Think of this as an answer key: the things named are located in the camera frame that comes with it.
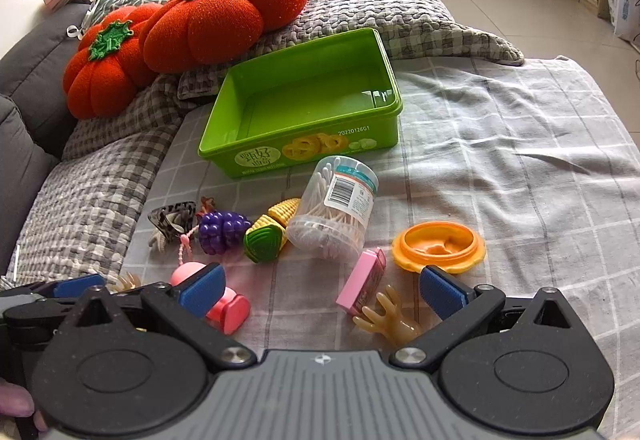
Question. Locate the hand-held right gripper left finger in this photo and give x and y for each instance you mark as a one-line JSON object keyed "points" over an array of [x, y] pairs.
{"points": [[202, 287]]}

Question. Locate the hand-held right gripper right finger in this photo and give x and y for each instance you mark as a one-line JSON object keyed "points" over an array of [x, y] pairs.
{"points": [[440, 292]]}

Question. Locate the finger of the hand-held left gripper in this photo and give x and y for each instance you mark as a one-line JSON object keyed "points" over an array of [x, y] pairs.
{"points": [[75, 285]]}

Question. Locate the pink pig toy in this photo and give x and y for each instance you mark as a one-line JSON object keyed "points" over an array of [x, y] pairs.
{"points": [[232, 312]]}

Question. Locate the tan rubber toy hand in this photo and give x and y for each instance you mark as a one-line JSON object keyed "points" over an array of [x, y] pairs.
{"points": [[387, 322], [127, 281]]}

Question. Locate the purple toy grapes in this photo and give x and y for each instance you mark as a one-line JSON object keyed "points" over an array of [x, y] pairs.
{"points": [[222, 230]]}

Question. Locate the patterned hair claw clip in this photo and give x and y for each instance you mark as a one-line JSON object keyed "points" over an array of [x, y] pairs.
{"points": [[170, 217]]}

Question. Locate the yellow toy corn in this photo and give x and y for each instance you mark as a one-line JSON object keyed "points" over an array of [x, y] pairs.
{"points": [[265, 237]]}

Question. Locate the small red-brown toy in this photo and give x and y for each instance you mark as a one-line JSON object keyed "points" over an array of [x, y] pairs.
{"points": [[206, 206]]}

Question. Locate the pink card box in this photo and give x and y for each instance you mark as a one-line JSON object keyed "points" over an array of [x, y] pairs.
{"points": [[357, 282]]}

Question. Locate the clear cotton swab jar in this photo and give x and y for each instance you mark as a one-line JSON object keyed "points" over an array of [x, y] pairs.
{"points": [[330, 215]]}

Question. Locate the green plastic box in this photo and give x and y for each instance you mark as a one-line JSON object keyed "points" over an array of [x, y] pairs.
{"points": [[300, 89]]}

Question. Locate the person's left hand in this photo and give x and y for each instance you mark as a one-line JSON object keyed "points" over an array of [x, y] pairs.
{"points": [[15, 402]]}

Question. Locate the light grid-patterned bedsheet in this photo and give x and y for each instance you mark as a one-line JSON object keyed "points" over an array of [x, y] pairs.
{"points": [[500, 144]]}

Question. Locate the small orange pumpkin cushion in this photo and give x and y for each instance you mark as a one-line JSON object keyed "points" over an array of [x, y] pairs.
{"points": [[100, 74]]}

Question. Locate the grey sofa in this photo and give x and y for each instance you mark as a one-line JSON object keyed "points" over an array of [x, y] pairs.
{"points": [[30, 54]]}

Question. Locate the white ribbon loop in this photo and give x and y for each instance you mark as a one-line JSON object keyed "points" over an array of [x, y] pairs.
{"points": [[75, 30]]}

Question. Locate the large orange pumpkin cushion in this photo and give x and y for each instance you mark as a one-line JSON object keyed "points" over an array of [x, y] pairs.
{"points": [[225, 14]]}

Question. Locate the grey checked quilt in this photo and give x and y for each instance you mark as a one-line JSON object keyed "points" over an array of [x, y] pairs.
{"points": [[375, 9]]}

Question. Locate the white paper bag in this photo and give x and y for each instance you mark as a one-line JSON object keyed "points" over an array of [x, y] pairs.
{"points": [[625, 4]]}

